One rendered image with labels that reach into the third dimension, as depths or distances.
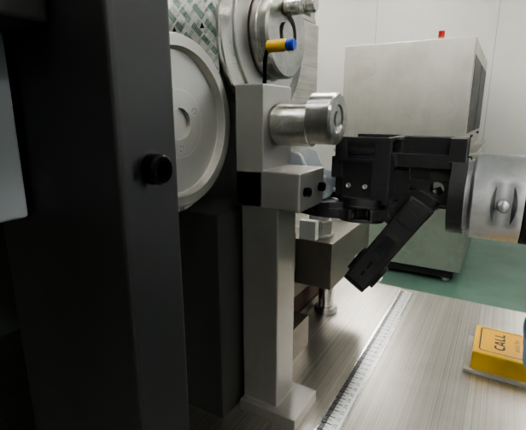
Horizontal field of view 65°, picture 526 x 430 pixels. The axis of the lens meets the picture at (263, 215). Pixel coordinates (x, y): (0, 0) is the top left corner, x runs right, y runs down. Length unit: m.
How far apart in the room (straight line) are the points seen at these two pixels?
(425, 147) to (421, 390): 0.25
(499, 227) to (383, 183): 0.10
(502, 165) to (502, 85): 4.47
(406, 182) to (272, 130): 0.14
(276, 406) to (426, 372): 0.19
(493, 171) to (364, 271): 0.15
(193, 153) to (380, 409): 0.30
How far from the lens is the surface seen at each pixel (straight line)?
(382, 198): 0.39
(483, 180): 0.38
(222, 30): 0.34
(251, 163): 0.34
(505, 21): 4.92
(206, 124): 0.33
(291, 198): 0.33
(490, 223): 0.38
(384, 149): 0.38
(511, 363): 0.54
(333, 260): 0.51
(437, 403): 0.49
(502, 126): 4.85
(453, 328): 0.63
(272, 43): 0.33
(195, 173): 0.32
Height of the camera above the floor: 1.18
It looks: 14 degrees down
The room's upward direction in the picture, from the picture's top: straight up
